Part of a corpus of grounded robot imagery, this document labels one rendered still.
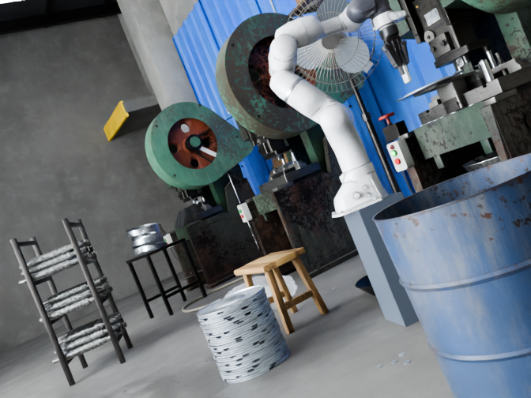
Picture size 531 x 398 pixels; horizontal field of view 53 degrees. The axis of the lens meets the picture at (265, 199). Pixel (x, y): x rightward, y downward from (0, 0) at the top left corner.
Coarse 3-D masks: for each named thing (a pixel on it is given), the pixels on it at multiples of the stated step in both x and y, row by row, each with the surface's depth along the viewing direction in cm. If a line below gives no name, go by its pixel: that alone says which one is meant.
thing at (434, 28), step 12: (420, 0) 233; (432, 0) 228; (420, 12) 235; (432, 12) 230; (432, 24) 232; (444, 24) 227; (456, 24) 225; (468, 24) 229; (432, 36) 232; (444, 36) 225; (456, 36) 224; (468, 36) 227; (432, 48) 231; (444, 48) 227; (456, 48) 226
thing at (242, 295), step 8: (248, 288) 227; (256, 288) 220; (232, 296) 220; (240, 296) 213; (248, 296) 209; (216, 304) 221; (224, 304) 210; (232, 304) 206; (200, 312) 218; (208, 312) 210; (216, 312) 201
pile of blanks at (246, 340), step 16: (240, 304) 201; (256, 304) 205; (208, 320) 204; (224, 320) 205; (240, 320) 201; (256, 320) 203; (272, 320) 209; (208, 336) 207; (224, 336) 202; (240, 336) 203; (256, 336) 202; (272, 336) 206; (224, 352) 203; (240, 352) 201; (256, 352) 201; (272, 352) 204; (288, 352) 212; (224, 368) 205; (240, 368) 204; (256, 368) 201; (272, 368) 203
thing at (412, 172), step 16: (416, 144) 243; (480, 144) 262; (416, 160) 241; (432, 160) 245; (448, 160) 250; (464, 160) 255; (416, 176) 240; (432, 176) 244; (448, 176) 248; (416, 192) 244
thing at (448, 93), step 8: (472, 72) 225; (448, 80) 218; (456, 80) 223; (464, 80) 225; (432, 88) 218; (440, 88) 228; (448, 88) 225; (456, 88) 222; (464, 88) 224; (416, 96) 226; (440, 96) 230; (448, 96) 226; (456, 96) 223; (448, 104) 228; (456, 104) 223; (464, 104) 223; (448, 112) 229
